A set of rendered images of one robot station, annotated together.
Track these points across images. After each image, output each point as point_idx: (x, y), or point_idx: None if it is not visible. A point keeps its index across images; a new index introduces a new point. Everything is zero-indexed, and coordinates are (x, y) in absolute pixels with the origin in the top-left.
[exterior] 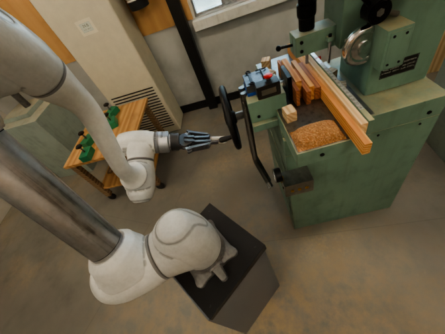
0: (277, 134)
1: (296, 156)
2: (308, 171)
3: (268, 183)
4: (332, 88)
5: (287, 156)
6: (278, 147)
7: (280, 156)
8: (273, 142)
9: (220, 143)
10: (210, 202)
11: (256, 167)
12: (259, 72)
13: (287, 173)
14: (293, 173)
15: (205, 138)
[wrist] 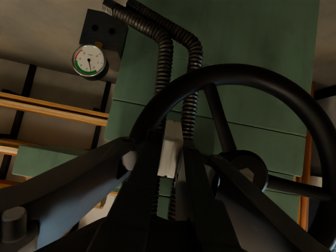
0: (167, 115)
1: (12, 170)
2: (113, 70)
3: (110, 14)
4: (115, 195)
5: (114, 99)
6: (181, 75)
7: (173, 56)
8: (242, 50)
9: (166, 125)
10: None
11: (151, 27)
12: None
13: (113, 57)
14: (112, 61)
15: (177, 183)
